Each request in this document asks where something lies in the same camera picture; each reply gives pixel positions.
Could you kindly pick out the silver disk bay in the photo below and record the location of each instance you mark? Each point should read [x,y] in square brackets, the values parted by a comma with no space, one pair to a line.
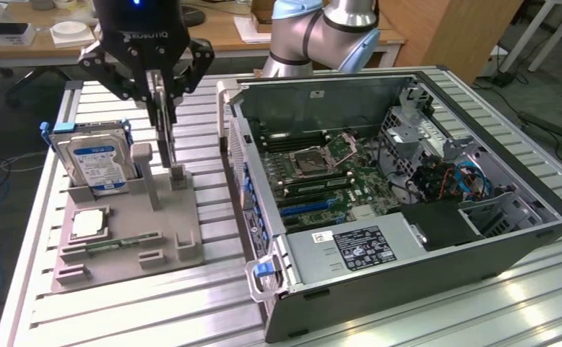
[497,217]

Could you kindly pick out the wooden desk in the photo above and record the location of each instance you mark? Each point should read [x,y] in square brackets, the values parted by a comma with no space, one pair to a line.
[39,50]

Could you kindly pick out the black power adapter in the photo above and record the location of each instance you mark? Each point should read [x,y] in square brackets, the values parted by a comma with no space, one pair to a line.
[505,79]

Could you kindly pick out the black round lamp base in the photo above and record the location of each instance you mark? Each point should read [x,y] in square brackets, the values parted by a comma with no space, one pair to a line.
[195,16]

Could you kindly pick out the metal socket cover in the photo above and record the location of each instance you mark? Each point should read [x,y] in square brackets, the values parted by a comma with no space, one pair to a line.
[344,146]

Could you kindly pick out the blue slot retainer strip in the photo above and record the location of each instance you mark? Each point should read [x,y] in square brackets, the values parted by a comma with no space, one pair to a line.
[247,188]

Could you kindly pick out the brown cardboard box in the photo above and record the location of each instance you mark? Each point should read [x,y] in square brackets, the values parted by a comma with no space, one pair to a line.
[261,12]

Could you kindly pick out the open black PC case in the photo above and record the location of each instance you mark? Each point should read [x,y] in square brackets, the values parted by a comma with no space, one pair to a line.
[406,289]

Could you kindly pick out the green RAM stick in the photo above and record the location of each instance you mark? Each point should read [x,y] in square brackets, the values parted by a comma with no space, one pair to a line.
[117,244]

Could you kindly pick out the grey power supply unit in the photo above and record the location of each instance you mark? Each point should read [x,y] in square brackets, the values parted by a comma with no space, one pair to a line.
[319,260]

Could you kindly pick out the green motherboard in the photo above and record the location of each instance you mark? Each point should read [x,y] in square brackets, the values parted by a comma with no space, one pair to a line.
[362,184]

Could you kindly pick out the hard disk with blue carrier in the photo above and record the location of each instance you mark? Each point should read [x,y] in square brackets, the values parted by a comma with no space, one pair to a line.
[95,162]

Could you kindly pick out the black chair base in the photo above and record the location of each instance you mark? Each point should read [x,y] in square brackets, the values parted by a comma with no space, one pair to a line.
[30,81]

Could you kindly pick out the blue case latch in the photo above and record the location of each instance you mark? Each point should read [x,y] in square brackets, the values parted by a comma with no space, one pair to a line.
[262,270]

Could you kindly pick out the white papers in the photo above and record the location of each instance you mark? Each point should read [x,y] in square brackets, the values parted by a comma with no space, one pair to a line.
[249,30]

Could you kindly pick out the white table frame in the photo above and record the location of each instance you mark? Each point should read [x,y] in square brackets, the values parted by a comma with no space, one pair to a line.
[520,39]

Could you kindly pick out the black floor stand base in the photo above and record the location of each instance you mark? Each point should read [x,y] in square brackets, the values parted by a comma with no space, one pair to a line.
[556,124]

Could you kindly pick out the silver drive cage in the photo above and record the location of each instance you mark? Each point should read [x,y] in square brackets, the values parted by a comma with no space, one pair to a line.
[406,123]

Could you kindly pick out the blue expansion slot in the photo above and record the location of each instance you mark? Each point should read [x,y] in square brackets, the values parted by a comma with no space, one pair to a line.
[305,209]

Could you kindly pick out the black and white box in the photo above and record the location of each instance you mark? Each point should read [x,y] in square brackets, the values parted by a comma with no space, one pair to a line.
[11,34]

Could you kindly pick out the grey parts rack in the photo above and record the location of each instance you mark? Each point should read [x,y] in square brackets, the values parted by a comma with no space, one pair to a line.
[126,224]

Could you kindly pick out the silver CPU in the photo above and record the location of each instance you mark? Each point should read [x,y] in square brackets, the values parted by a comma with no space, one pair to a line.
[90,222]

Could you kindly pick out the CPU socket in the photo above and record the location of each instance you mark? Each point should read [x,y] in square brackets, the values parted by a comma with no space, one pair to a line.
[311,162]

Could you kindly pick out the RAM stick with label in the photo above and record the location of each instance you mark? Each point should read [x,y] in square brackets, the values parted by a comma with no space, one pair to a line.
[319,185]

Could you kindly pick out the white round holder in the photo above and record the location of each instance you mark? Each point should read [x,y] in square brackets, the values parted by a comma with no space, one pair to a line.
[73,33]

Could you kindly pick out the black graphics card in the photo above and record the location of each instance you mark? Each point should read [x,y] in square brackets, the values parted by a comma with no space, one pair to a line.
[167,144]

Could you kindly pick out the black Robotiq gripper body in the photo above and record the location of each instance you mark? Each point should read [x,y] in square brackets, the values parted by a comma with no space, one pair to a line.
[141,32]

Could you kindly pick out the wooden cabinet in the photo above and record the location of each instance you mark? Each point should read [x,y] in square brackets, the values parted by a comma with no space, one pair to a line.
[458,32]

